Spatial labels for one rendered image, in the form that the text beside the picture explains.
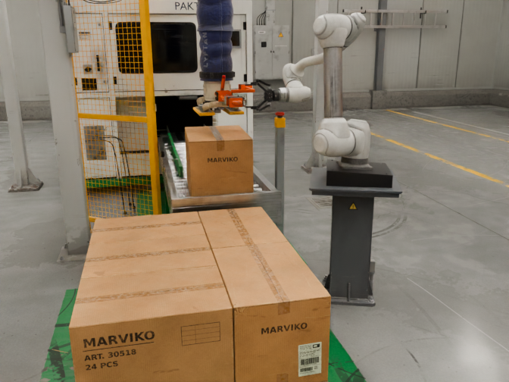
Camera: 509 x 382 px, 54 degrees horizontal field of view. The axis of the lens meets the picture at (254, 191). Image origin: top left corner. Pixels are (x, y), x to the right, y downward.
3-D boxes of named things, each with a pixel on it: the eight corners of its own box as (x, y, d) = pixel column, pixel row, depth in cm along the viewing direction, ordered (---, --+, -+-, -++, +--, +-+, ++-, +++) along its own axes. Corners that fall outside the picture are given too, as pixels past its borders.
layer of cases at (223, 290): (101, 281, 300) (95, 219, 289) (261, 264, 321) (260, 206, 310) (79, 421, 188) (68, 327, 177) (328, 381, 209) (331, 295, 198)
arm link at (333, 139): (356, 156, 276) (329, 159, 262) (334, 154, 288) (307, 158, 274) (355, 12, 264) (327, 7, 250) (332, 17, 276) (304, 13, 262)
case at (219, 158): (187, 180, 371) (184, 126, 360) (239, 177, 377) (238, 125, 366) (191, 204, 314) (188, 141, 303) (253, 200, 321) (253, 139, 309)
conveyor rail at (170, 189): (158, 154, 528) (157, 137, 522) (163, 154, 529) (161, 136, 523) (173, 229, 311) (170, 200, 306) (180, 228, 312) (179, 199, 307)
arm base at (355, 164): (364, 162, 304) (365, 153, 302) (373, 170, 282) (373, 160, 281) (335, 161, 303) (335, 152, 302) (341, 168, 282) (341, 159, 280)
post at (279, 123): (273, 242, 395) (274, 117, 367) (282, 242, 397) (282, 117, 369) (276, 245, 389) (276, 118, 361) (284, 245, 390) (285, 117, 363)
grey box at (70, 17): (72, 52, 347) (67, 7, 339) (79, 52, 348) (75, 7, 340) (68, 53, 328) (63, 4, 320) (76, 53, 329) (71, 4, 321)
